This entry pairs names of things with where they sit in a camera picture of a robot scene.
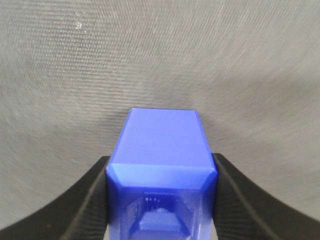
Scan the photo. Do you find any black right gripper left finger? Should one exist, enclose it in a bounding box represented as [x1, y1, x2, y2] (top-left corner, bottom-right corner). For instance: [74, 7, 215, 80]
[0, 156, 109, 240]

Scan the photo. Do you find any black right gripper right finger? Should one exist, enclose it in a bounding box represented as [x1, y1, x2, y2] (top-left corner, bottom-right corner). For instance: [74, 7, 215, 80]
[212, 153, 320, 240]

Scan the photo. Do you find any blue plastic block part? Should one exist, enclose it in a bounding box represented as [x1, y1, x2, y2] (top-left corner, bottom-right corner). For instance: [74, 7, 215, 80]
[105, 108, 218, 240]

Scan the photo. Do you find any black conveyor belt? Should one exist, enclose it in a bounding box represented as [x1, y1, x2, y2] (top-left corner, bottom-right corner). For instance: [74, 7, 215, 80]
[0, 0, 320, 227]

